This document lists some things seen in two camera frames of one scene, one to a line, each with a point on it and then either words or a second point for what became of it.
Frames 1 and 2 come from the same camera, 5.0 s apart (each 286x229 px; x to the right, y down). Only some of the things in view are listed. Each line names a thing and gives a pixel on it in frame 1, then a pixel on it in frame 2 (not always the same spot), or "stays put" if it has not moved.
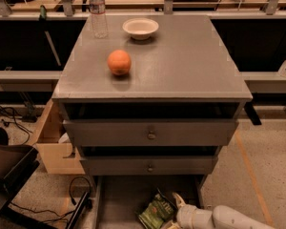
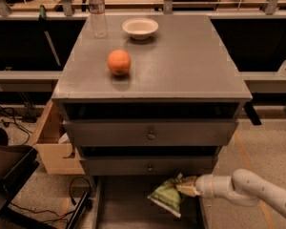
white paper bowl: (140, 29) stays put
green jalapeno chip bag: (160, 209) -> (167, 197)
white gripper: (188, 216) -> (204, 185)
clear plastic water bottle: (97, 10) stays put
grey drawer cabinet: (160, 95) stays put
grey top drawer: (151, 133) stays put
